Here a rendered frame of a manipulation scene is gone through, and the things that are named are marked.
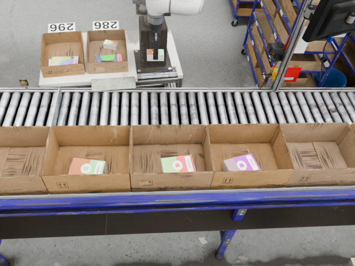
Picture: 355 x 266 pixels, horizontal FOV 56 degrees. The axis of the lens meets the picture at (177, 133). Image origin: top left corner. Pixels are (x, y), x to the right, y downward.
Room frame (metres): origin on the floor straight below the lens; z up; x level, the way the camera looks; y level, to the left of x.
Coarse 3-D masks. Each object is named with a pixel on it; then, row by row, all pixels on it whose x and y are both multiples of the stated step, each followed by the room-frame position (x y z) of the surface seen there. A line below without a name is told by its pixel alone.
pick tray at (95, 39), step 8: (88, 32) 2.12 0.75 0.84; (96, 32) 2.13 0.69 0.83; (104, 32) 2.14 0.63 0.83; (112, 32) 2.16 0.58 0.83; (120, 32) 2.17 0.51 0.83; (88, 40) 2.06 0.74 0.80; (96, 40) 2.13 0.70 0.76; (104, 40) 2.14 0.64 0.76; (112, 40) 2.15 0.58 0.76; (120, 40) 2.16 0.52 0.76; (88, 48) 1.98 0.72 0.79; (96, 48) 2.03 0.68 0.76; (104, 48) 2.04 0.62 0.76; (120, 48) 2.06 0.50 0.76; (88, 56) 1.89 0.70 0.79; (88, 64) 1.75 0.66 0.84; (96, 64) 1.76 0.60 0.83; (104, 64) 1.77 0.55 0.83; (112, 64) 1.79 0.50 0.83; (120, 64) 1.80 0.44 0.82; (88, 72) 1.75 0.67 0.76; (96, 72) 1.76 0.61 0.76; (104, 72) 1.77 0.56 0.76; (112, 72) 1.79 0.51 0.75
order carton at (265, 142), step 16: (208, 128) 1.13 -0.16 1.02; (224, 128) 1.14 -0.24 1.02; (240, 128) 1.16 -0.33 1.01; (256, 128) 1.17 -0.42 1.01; (272, 128) 1.18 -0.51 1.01; (224, 144) 1.14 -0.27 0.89; (240, 144) 1.15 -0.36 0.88; (256, 144) 1.16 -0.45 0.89; (272, 144) 1.15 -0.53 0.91; (256, 160) 1.05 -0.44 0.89; (272, 160) 1.06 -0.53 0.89; (288, 160) 0.97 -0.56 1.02; (224, 176) 0.85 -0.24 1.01; (240, 176) 0.86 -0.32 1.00; (256, 176) 0.88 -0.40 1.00; (272, 176) 0.89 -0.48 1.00; (288, 176) 0.90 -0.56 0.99
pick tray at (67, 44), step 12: (48, 36) 2.03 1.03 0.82; (60, 36) 2.06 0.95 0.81; (72, 36) 2.08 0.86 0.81; (48, 48) 1.98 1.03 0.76; (60, 48) 1.99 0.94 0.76; (72, 48) 2.00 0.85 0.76; (48, 60) 1.84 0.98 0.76; (84, 60) 1.88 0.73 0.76; (48, 72) 1.67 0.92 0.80; (60, 72) 1.70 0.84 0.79; (72, 72) 1.72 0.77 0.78; (84, 72) 1.74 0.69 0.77
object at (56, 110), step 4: (60, 92) 1.52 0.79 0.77; (60, 96) 1.50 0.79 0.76; (56, 100) 1.41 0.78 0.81; (60, 100) 1.48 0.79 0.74; (56, 104) 1.38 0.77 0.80; (60, 104) 1.45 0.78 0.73; (56, 108) 1.36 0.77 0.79; (56, 112) 1.34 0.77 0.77; (52, 116) 1.28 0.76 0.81; (56, 116) 1.32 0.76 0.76; (52, 120) 1.25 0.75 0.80; (56, 120) 1.30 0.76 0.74; (52, 124) 1.23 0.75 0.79; (56, 124) 1.29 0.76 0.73
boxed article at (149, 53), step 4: (148, 52) 1.58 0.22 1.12; (152, 52) 1.58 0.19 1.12; (160, 52) 1.59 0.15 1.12; (148, 56) 1.56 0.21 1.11; (152, 56) 1.56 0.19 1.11; (160, 56) 1.57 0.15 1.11; (148, 60) 1.56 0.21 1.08; (152, 60) 1.56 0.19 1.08; (156, 60) 1.57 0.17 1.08; (160, 60) 1.57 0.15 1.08
